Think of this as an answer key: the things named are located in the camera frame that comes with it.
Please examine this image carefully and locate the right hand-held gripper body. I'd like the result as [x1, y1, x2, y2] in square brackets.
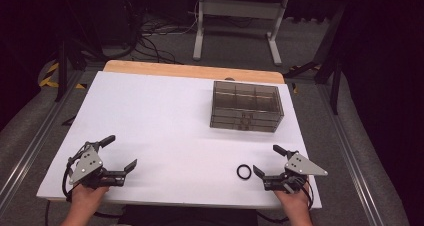
[262, 149, 329, 194]

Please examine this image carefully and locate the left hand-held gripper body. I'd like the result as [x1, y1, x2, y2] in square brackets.
[63, 141, 128, 189]

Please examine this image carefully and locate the black hair tie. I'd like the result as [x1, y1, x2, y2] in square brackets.
[236, 164, 253, 181]

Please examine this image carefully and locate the smoky clear drawer organizer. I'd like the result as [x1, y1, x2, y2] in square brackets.
[209, 80, 285, 133]

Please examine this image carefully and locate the person's left hand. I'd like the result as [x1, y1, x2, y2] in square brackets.
[70, 183, 111, 214]

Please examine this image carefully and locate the person's right hand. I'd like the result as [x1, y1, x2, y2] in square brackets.
[273, 182, 313, 218]

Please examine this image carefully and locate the white table board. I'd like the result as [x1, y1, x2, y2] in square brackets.
[36, 70, 323, 210]

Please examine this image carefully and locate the person's dark clothing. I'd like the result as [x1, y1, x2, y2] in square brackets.
[118, 204, 260, 226]

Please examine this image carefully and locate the black metal stand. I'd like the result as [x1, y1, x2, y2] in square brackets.
[54, 39, 88, 103]
[283, 2, 345, 116]

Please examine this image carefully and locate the yellow black floor tape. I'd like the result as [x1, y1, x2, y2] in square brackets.
[39, 62, 87, 90]

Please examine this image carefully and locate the light wooden table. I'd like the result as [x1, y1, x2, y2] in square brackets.
[103, 59, 286, 85]

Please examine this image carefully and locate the left hand-held gripper black cable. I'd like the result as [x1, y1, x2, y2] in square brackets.
[61, 162, 75, 203]

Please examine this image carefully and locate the aluminium floor rail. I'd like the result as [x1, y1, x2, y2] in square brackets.
[316, 84, 385, 226]
[0, 69, 88, 205]

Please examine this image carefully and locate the bundle of black floor cables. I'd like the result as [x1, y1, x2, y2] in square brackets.
[131, 10, 201, 66]

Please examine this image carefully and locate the white metal desk frame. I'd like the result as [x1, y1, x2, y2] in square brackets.
[192, 0, 290, 67]

